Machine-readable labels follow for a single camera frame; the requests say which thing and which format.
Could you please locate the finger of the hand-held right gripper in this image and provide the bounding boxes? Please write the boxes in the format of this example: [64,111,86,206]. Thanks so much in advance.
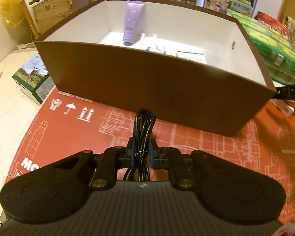
[276,86,289,100]

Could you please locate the brown cardboard box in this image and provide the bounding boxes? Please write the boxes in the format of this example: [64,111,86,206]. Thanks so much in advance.
[34,0,278,138]

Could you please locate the yellow plastic bag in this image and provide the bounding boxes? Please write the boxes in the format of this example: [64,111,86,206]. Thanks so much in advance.
[0,0,40,27]

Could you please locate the white flat box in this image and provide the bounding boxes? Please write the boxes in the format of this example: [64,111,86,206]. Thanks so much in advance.
[272,98,295,116]

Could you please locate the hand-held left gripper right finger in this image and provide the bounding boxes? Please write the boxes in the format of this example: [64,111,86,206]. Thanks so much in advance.
[149,139,230,190]

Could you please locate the red printed mat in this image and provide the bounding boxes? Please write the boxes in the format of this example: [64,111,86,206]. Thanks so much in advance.
[5,87,295,227]

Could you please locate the white wifi extender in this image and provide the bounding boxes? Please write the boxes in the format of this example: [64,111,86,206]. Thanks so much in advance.
[176,50,207,63]

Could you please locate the folded cardboard box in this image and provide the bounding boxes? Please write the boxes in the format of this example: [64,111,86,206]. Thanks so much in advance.
[23,0,94,36]

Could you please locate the small green picture box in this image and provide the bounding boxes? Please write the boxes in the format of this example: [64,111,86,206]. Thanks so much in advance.
[12,53,56,104]

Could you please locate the black cable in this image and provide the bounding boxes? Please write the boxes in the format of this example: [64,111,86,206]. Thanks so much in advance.
[123,108,158,182]

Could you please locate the purple tube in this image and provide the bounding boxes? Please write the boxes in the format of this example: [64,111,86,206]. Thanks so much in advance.
[122,1,145,46]

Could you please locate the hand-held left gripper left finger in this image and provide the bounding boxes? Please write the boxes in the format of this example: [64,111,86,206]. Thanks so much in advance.
[54,138,136,191]

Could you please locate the green pack of drink cartons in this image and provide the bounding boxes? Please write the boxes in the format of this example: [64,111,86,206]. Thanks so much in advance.
[227,8,295,84]

